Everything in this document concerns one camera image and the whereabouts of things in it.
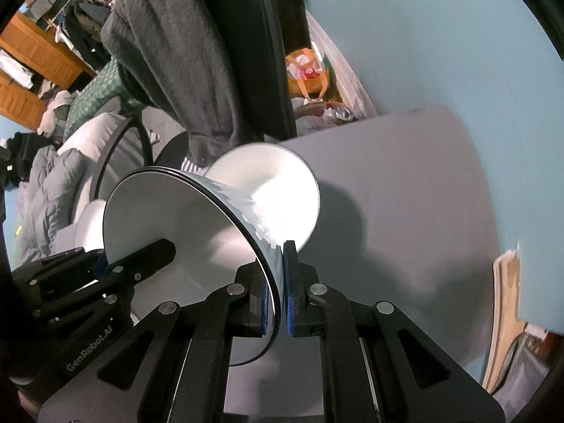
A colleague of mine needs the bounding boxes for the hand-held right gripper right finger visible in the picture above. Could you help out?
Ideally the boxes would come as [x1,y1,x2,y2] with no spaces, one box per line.
[284,240,505,423]

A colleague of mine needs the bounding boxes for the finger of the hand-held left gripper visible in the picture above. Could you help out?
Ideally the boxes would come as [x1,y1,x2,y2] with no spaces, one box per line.
[94,238,178,295]
[11,247,110,295]

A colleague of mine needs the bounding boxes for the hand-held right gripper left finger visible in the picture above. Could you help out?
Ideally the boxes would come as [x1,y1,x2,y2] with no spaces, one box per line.
[37,264,276,423]

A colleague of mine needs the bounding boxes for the grey quilted duvet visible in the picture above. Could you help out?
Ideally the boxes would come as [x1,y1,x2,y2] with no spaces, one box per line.
[14,145,96,262]

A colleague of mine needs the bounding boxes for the pile of black clothes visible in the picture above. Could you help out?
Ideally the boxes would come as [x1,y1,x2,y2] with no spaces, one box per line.
[0,131,54,186]

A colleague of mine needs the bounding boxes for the bed with grey sheet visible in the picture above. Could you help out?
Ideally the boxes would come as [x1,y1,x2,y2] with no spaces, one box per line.
[56,109,148,197]

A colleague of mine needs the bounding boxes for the beige pillow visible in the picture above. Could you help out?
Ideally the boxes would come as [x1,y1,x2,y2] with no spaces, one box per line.
[36,89,74,136]

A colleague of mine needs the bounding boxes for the green checked tablecloth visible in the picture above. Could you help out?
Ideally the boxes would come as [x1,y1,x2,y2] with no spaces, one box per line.
[65,59,147,138]

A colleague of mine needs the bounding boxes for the orange bag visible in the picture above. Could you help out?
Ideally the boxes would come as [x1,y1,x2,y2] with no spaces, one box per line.
[284,47,332,103]

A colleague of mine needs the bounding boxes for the dark grey fleece blanket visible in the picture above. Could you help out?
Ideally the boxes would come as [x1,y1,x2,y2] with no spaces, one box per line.
[100,0,248,169]

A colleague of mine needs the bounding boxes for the beige cardboard sheet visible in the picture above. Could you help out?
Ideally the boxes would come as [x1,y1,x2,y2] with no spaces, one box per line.
[482,241,544,394]

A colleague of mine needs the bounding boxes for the wooden wardrobe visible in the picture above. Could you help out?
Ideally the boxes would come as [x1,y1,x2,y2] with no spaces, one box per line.
[0,11,96,121]

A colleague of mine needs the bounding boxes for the black office chair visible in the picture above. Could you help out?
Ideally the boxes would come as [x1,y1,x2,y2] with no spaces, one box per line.
[90,0,310,206]

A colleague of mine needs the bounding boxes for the hanging dark clothes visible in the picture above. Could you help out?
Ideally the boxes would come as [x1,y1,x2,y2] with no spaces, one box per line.
[56,0,114,68]

